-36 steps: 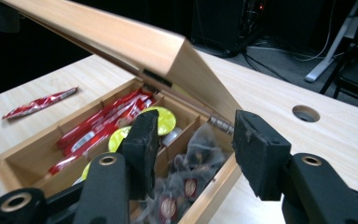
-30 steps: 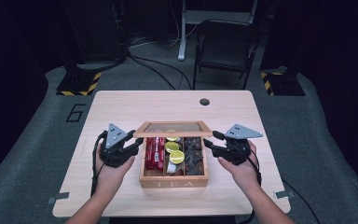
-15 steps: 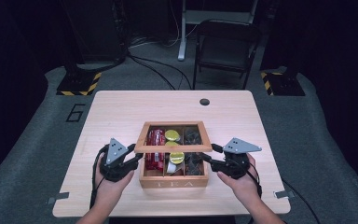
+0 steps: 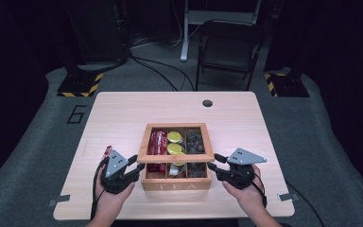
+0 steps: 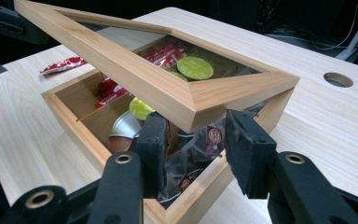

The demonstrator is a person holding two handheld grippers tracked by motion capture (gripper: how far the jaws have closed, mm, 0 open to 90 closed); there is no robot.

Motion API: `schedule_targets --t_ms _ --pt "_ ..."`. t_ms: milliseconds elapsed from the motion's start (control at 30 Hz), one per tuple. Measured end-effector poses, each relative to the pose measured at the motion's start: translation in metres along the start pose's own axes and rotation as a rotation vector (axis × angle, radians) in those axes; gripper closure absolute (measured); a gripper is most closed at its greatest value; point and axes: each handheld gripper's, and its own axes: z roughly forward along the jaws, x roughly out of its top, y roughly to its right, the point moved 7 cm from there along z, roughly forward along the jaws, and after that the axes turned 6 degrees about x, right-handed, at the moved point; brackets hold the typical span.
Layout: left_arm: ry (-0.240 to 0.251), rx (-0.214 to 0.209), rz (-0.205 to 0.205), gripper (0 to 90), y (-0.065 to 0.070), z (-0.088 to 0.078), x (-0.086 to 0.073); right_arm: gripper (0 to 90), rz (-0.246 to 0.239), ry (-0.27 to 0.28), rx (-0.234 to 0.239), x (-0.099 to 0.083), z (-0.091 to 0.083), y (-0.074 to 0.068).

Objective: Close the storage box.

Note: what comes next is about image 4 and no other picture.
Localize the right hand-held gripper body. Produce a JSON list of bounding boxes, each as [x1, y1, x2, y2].
[[221, 148, 268, 191]]

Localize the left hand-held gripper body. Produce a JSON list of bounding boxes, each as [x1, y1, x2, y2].
[[99, 149, 139, 195]]

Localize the wooden tea box with glass lid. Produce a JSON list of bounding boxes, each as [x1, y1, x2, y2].
[[136, 122, 216, 192]]

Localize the person's right hand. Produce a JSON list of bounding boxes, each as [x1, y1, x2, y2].
[[222, 164, 268, 218]]

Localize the person's left hand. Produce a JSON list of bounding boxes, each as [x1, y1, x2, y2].
[[94, 175, 136, 219]]

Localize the red sachet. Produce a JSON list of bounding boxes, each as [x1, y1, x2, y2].
[[102, 145, 113, 161]]

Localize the red tea packets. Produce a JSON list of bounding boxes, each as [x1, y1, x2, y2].
[[147, 130, 168, 173]]

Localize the dark loose tea pieces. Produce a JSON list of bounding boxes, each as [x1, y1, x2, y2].
[[186, 129, 206, 155]]

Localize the yellow round tea tin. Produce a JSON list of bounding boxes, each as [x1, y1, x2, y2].
[[172, 151, 187, 167], [166, 131, 183, 144], [166, 143, 184, 155]]

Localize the white tea sachet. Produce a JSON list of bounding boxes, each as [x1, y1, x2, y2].
[[168, 164, 184, 178]]

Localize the grey tape piece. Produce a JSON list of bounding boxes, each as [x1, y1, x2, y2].
[[278, 192, 299, 202], [47, 194, 72, 208]]

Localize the hazard-striped stand base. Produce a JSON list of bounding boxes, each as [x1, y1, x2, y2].
[[57, 72, 104, 98], [263, 72, 311, 98]]

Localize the black folding chair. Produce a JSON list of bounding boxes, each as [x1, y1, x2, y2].
[[195, 19, 267, 92]]

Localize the white metal stand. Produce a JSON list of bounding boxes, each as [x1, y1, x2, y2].
[[180, 0, 263, 62]]

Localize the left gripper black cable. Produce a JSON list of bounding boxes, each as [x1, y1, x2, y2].
[[90, 156, 110, 220]]

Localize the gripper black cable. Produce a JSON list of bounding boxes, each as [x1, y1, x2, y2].
[[90, 156, 110, 220], [251, 172, 268, 210]]

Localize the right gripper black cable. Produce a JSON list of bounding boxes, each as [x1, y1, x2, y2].
[[251, 172, 268, 210]]

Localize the black cable beside table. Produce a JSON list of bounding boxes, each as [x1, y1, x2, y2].
[[285, 181, 326, 227]]

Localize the black floor cables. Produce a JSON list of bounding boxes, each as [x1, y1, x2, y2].
[[128, 34, 197, 93]]

